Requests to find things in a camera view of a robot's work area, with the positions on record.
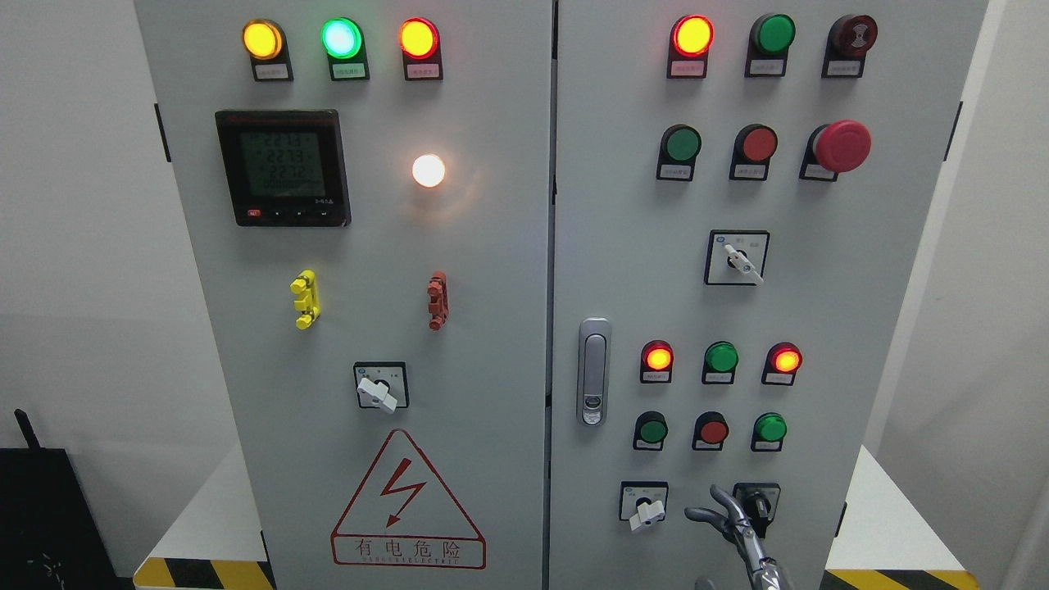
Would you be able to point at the green start button lower left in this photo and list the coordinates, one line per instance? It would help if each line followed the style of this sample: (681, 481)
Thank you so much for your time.
(650, 431)

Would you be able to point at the green push button upper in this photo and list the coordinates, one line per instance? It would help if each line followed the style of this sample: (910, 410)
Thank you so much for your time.
(677, 155)

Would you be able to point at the green push button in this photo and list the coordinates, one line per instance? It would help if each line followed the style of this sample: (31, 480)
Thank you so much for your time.
(768, 433)
(677, 155)

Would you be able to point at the red push button lower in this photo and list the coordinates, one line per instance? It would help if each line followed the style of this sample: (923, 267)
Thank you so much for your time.
(710, 431)

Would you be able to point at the red push button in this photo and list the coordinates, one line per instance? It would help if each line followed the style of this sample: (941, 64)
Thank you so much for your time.
(752, 152)
(710, 431)

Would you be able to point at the red push button upper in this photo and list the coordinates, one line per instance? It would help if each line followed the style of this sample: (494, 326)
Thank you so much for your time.
(752, 152)

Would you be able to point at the green push button lower right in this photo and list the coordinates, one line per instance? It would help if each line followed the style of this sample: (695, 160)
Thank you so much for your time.
(768, 433)

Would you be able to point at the red emergency stop button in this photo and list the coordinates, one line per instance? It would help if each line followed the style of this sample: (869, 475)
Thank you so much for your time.
(835, 148)

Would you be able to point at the grey electrical cabinet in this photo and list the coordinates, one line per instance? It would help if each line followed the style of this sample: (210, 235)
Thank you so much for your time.
(549, 118)

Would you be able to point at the red indicator lower left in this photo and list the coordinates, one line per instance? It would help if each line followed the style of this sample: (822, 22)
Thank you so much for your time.
(656, 361)

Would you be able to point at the white lit indicator lamp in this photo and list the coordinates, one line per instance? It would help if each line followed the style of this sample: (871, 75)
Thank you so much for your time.
(428, 170)

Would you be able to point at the green indicator lower middle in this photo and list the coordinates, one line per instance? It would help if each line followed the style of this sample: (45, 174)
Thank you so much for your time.
(720, 363)

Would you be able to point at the red electric danger sticker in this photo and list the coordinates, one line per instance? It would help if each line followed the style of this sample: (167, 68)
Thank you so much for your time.
(403, 514)

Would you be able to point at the red lit indicator lower right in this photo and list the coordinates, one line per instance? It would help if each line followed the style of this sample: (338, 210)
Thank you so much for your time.
(781, 364)

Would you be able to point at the black digital power meter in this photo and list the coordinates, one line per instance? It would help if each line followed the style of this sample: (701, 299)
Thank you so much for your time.
(285, 168)

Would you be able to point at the orange-red indicator light left door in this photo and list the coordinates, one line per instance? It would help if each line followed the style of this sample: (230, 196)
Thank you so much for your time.
(420, 43)

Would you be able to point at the red lit indicator right door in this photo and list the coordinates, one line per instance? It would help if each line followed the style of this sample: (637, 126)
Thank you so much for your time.
(689, 43)

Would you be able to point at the green lit indicator light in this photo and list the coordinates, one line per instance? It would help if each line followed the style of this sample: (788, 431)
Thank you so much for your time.
(345, 49)

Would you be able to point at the green unlit indicator top right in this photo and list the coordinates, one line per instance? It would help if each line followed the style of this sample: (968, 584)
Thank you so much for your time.
(768, 45)

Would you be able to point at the yellow indicator light top left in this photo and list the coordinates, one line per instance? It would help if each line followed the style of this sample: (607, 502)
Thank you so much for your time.
(265, 44)

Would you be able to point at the dark red buzzer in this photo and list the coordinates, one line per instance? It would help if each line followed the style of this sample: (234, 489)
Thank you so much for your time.
(849, 40)

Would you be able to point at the black box with antenna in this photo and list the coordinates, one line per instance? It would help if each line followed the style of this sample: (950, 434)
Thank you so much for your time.
(49, 539)

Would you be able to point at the silver door handle lock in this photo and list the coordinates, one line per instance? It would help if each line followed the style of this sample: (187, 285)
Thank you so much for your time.
(592, 381)

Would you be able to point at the red terminal handle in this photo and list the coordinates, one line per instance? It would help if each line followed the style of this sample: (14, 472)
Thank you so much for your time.
(438, 305)

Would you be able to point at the white selector switch left door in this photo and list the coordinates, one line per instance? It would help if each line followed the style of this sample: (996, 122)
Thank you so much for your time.
(382, 385)

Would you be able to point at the white selector switch upper right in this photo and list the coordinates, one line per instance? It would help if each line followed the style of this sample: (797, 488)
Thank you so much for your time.
(736, 257)

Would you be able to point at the white selector switch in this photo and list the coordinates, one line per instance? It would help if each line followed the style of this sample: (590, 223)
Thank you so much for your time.
(736, 257)
(642, 503)

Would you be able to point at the yellow terminal handle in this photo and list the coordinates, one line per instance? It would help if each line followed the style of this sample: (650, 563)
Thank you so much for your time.
(306, 302)

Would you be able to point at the white selector switch lower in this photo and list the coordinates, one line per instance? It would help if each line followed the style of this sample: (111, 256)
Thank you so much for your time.
(642, 503)

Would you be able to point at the black rotary selector switch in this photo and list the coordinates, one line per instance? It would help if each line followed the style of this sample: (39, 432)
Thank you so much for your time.
(759, 502)

